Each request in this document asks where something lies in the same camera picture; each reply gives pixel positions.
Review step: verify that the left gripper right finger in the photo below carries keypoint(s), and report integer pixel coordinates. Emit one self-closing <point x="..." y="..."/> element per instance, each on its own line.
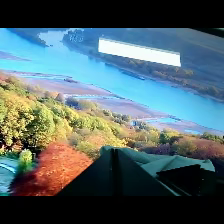
<point x="133" y="180"/>

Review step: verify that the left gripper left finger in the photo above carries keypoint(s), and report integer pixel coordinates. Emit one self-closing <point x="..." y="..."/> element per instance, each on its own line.
<point x="96" y="180"/>

